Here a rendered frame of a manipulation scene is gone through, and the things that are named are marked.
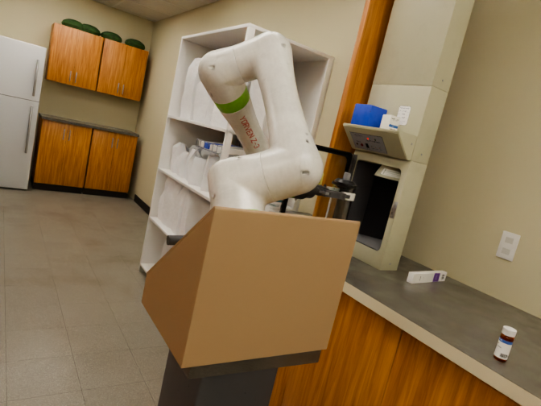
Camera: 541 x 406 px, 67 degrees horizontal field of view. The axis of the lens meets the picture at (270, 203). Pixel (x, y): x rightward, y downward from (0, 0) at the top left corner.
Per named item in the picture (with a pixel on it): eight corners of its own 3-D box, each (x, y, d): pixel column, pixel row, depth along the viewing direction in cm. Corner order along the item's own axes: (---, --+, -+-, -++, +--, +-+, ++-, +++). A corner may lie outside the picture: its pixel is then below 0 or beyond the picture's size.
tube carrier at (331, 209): (333, 229, 180) (345, 182, 177) (350, 237, 172) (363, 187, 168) (314, 227, 174) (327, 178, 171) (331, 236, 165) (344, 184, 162)
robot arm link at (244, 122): (222, 119, 130) (253, 103, 130) (213, 98, 137) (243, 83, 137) (258, 184, 159) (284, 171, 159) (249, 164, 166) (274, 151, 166)
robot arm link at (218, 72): (233, 60, 115) (230, 35, 122) (191, 75, 117) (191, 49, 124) (254, 106, 129) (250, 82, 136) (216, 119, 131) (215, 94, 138)
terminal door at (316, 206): (332, 235, 196) (353, 153, 190) (276, 229, 182) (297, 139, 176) (331, 234, 197) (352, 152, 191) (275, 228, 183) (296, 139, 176)
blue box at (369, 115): (365, 128, 186) (370, 108, 185) (382, 130, 178) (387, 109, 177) (349, 123, 181) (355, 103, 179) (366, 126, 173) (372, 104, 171)
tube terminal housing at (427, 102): (365, 246, 213) (406, 97, 201) (416, 271, 187) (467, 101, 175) (330, 244, 199) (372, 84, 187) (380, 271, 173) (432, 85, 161)
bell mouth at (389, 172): (391, 178, 196) (394, 167, 195) (422, 186, 182) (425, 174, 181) (365, 172, 186) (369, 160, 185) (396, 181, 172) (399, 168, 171)
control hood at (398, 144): (355, 149, 192) (360, 127, 190) (410, 160, 165) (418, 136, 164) (336, 144, 185) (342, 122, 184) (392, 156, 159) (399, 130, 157)
